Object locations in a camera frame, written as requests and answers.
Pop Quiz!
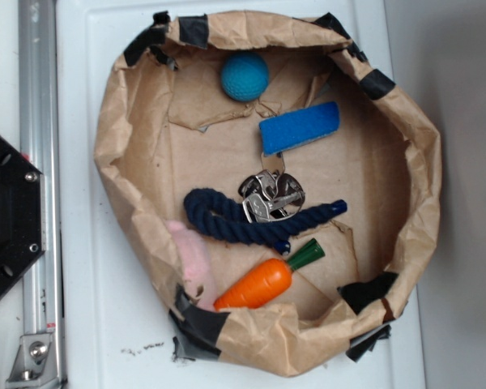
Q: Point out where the blue sponge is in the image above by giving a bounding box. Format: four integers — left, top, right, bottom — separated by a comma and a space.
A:
258, 102, 340, 156

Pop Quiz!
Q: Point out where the silver key bunch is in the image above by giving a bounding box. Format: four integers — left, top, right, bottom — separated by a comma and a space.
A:
238, 152, 305, 223

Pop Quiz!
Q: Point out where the brown paper bag bin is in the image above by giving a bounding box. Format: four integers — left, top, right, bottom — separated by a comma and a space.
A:
94, 11, 441, 377

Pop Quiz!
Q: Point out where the pink plush toy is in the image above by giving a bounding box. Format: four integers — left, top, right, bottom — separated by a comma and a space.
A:
165, 220, 217, 312

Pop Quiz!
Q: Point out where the orange plastic carrot toy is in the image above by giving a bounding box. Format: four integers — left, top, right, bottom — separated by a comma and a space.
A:
214, 238, 326, 311

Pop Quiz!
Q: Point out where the blue dimpled ball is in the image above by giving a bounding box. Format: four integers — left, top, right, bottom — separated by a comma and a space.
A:
221, 52, 269, 102

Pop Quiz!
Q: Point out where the navy blue rope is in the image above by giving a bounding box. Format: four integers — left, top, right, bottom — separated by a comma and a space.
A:
183, 187, 348, 255

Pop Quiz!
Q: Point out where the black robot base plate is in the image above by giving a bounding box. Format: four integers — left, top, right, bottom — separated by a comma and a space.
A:
0, 135, 45, 300

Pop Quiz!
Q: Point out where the aluminium extrusion rail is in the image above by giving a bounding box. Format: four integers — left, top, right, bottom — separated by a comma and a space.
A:
18, 1, 67, 388

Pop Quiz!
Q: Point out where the metal corner bracket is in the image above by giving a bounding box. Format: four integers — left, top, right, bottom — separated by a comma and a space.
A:
5, 333, 58, 388

